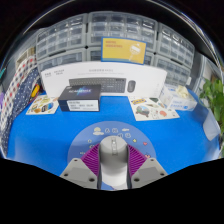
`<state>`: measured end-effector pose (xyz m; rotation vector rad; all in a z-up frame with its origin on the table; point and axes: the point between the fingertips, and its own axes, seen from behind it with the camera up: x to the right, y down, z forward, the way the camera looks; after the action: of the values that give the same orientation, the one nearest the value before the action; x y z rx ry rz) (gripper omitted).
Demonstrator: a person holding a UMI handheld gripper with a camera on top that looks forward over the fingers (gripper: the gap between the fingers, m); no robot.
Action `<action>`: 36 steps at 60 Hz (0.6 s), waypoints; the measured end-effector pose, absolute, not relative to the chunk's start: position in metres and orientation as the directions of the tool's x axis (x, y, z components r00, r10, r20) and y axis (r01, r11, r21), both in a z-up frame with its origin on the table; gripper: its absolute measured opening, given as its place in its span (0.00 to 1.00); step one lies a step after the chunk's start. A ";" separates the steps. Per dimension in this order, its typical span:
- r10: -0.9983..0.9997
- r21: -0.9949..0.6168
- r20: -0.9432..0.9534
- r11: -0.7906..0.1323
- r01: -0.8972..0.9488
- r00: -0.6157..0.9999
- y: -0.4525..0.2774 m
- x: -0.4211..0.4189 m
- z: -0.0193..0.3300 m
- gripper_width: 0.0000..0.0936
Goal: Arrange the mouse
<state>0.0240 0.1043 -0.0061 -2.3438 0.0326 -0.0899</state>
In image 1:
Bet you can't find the yellow blue-edged flat box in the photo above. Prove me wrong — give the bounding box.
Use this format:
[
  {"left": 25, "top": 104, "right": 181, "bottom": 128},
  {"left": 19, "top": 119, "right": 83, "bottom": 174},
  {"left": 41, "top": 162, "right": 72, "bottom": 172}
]
[{"left": 100, "top": 36, "right": 148, "bottom": 65}]

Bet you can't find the round blue bunny mouse pad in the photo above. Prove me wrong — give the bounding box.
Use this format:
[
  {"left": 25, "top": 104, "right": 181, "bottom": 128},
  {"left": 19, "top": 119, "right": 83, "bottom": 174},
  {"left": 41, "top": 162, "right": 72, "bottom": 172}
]
[{"left": 67, "top": 121, "right": 157, "bottom": 167}]

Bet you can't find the small black product box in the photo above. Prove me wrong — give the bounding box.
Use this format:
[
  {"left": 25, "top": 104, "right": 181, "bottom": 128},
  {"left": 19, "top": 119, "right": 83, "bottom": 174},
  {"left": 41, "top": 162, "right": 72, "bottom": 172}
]
[{"left": 57, "top": 84, "right": 102, "bottom": 113}]

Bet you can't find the small colourful sticker sheet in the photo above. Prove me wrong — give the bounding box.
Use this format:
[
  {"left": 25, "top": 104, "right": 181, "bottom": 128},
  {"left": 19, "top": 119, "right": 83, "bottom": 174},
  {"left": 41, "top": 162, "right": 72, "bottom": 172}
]
[{"left": 25, "top": 94, "right": 60, "bottom": 116}]

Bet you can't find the white keyboard mouse packaging box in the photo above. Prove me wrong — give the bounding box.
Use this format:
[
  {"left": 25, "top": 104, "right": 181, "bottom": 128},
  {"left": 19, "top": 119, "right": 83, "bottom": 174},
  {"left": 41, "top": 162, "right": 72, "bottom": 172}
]
[{"left": 39, "top": 60, "right": 168, "bottom": 98}]

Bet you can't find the grey white computer mouse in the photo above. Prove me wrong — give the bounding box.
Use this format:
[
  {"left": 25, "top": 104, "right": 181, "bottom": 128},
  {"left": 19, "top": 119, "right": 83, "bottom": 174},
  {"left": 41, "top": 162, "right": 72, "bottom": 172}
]
[{"left": 98, "top": 135, "right": 129, "bottom": 187}]

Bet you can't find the white blue disposable glove box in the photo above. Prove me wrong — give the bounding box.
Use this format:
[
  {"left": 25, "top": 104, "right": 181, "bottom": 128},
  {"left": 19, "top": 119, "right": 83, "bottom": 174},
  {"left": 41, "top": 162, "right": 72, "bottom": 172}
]
[{"left": 159, "top": 83, "right": 198, "bottom": 112}]

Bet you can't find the navy cloth with white dots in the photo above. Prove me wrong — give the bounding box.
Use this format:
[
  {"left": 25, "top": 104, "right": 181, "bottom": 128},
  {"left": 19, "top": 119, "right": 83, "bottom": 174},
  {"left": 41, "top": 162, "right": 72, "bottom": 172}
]
[{"left": 0, "top": 68, "right": 42, "bottom": 156}]

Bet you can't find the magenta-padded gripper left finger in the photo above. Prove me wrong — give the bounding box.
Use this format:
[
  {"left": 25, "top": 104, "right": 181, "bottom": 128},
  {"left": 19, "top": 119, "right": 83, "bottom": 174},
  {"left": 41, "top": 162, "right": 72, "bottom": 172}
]
[{"left": 59, "top": 143, "right": 103, "bottom": 190}]

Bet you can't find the white cloth with red dots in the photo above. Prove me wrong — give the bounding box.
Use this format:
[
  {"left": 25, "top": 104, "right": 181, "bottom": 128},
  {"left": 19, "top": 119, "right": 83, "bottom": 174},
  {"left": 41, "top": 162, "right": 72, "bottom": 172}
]
[{"left": 0, "top": 55, "right": 38, "bottom": 134}]

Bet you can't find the large white sticker sheet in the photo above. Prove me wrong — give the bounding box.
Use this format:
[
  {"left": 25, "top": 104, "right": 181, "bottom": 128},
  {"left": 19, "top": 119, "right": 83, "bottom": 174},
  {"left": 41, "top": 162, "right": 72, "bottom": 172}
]
[{"left": 128, "top": 95, "right": 180, "bottom": 122}]

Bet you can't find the green plant in white pot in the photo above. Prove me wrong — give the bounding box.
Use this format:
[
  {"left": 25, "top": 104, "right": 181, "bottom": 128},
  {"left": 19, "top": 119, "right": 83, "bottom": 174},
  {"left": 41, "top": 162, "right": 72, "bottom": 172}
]
[{"left": 199, "top": 78, "right": 224, "bottom": 158}]

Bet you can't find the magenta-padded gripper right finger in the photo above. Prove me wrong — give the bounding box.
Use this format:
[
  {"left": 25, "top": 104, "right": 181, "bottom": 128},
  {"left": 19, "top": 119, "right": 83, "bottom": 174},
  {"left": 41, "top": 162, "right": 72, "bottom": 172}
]
[{"left": 126, "top": 144, "right": 169, "bottom": 190}]

